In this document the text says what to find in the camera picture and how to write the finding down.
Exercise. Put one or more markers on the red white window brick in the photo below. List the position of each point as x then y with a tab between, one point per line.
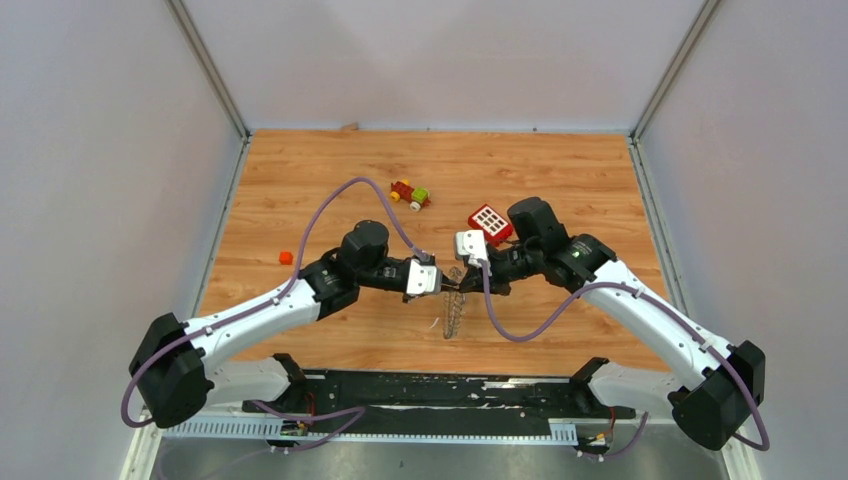
496	228

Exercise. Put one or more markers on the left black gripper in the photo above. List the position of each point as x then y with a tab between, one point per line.
445	283

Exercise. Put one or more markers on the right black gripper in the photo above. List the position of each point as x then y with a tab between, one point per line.
473	281

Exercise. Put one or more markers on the toy brick car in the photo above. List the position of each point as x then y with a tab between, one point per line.
417	198

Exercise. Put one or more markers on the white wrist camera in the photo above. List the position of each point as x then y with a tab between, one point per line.
423	280
470	247

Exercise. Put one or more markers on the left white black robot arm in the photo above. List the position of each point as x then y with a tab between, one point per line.
183	366

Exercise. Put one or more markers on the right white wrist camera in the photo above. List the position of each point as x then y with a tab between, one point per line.
470	247

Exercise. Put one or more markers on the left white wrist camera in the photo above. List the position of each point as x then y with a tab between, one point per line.
423	280

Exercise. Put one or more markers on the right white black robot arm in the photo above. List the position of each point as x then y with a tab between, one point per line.
714	388

